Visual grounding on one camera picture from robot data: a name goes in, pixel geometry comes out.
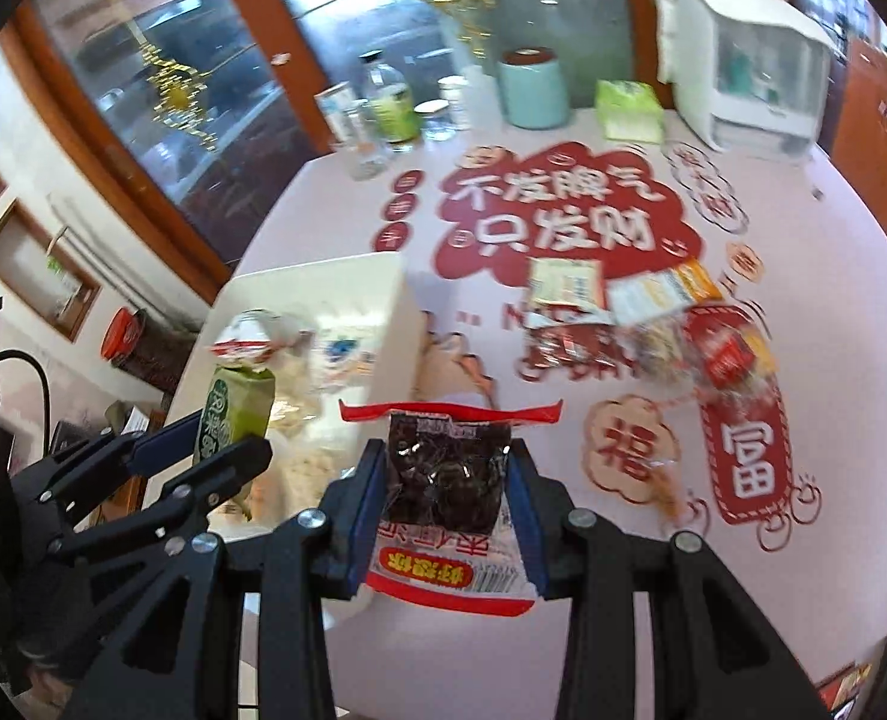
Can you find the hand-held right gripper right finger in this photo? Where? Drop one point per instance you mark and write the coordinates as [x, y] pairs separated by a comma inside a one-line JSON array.
[[522, 517]]

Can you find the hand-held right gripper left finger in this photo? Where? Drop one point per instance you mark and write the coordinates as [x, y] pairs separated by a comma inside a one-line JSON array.
[[365, 510]]

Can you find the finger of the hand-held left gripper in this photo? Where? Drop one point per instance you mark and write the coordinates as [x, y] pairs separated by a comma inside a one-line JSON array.
[[166, 442], [218, 472]]

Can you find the green rice crisp packet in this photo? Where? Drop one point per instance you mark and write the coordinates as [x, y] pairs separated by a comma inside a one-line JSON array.
[[237, 405]]

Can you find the red dried plum packet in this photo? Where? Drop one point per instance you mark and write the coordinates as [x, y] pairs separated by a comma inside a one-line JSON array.
[[443, 465]]

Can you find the white printed snack packet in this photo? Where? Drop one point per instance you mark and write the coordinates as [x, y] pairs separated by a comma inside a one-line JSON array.
[[245, 341]]

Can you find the brown snack packet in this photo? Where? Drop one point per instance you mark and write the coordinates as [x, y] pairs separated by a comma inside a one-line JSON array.
[[571, 345]]

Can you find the white plastic storage box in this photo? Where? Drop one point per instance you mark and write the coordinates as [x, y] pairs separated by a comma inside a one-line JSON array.
[[353, 292]]

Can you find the clear mixed nut packet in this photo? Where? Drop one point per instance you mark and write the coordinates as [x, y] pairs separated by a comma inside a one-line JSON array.
[[665, 349]]

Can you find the beige green snack packet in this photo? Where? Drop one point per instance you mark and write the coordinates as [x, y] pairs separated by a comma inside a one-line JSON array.
[[567, 285]]

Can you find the red foil snack packet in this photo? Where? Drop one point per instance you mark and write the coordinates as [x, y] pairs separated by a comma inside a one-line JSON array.
[[725, 349]]

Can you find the orange and white snack packet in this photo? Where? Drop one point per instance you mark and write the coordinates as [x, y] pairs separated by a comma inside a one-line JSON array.
[[661, 289]]

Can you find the small yellow clear packet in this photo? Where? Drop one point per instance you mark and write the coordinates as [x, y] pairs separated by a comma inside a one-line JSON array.
[[762, 352]]

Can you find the red round container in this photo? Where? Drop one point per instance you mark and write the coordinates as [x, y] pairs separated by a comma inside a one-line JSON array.
[[122, 337]]

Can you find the wooden framed picture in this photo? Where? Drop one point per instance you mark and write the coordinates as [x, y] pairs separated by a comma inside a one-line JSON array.
[[46, 270]]

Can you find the wooden framed glass door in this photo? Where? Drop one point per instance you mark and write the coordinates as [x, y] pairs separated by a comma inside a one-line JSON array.
[[563, 0], [158, 135]]

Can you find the small gold door ornament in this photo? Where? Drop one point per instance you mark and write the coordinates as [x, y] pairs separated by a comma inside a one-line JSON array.
[[177, 94]]

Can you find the clear drinking glass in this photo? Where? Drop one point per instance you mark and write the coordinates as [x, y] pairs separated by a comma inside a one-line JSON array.
[[368, 154]]

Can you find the small glass jar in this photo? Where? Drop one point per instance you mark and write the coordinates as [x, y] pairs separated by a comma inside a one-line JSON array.
[[436, 124]]

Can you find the glass bottle green label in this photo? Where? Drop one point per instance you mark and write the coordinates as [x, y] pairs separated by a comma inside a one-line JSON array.
[[391, 109]]

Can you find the white plastic bottle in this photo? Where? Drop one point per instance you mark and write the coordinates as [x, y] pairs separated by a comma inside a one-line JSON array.
[[482, 101]]

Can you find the green tissue pack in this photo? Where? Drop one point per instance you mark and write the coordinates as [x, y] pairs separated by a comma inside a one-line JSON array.
[[627, 112]]

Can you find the small white pill bottle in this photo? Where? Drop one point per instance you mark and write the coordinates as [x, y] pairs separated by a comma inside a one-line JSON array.
[[455, 101]]

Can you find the mint green canister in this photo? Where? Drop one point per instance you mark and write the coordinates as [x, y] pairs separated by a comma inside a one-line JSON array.
[[533, 94]]

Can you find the white countertop appliance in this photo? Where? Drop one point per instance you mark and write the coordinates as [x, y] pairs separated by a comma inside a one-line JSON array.
[[743, 90]]

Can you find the wooden cabinet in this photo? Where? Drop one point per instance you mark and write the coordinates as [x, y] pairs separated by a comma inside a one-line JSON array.
[[878, 90]]

